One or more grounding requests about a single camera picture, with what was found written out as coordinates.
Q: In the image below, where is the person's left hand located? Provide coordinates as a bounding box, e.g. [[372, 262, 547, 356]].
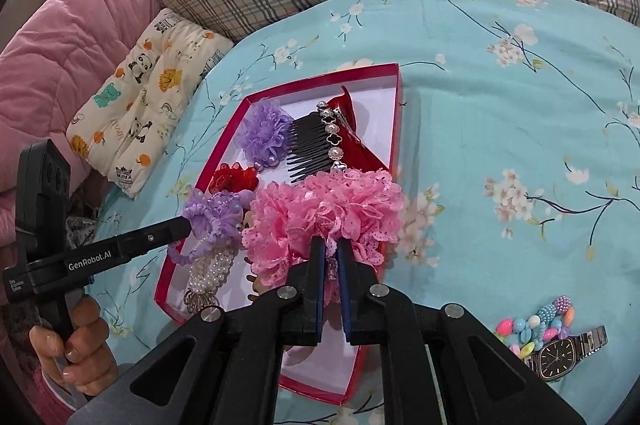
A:
[[29, 295, 119, 387]]

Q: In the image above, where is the black jeweled hair comb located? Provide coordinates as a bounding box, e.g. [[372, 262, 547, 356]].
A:
[[285, 102, 353, 183]]

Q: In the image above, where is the red jewelry tray box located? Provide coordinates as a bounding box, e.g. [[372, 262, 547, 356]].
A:
[[154, 63, 403, 406]]

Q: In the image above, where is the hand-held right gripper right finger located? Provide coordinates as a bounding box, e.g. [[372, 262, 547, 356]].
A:
[[336, 236, 586, 425]]

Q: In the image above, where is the red velvet bow hair clip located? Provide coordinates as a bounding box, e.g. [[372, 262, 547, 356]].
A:
[[327, 85, 393, 176]]

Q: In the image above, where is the colourful bead bracelet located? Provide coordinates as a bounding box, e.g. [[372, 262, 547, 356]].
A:
[[494, 295, 576, 358]]

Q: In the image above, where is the metal wristwatch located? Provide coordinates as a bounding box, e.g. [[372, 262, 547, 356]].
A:
[[522, 325, 608, 381]]

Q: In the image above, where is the red flower hair clip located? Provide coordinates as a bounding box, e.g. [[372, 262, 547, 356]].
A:
[[207, 162, 260, 196]]

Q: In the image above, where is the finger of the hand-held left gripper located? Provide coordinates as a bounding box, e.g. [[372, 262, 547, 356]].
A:
[[122, 215, 194, 256]]

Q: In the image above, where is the pink lace flower hair tie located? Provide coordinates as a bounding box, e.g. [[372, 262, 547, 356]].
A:
[[241, 169, 405, 308]]

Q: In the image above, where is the animal print cushion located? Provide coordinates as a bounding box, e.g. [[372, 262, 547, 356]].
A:
[[66, 8, 236, 198]]

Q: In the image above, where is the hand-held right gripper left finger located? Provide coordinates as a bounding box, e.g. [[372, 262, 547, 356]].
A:
[[90, 235, 326, 425]]

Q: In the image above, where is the purple lace flower hair clip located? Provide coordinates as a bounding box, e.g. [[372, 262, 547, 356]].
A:
[[235, 99, 293, 168]]

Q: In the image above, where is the pearl hair clip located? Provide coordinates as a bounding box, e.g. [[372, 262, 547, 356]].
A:
[[182, 245, 236, 308]]

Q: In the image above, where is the purple lace scrunchie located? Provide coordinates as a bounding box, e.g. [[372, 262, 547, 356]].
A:
[[167, 190, 258, 266]]

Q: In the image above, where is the pink quilt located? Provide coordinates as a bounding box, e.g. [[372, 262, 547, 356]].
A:
[[0, 0, 181, 206]]

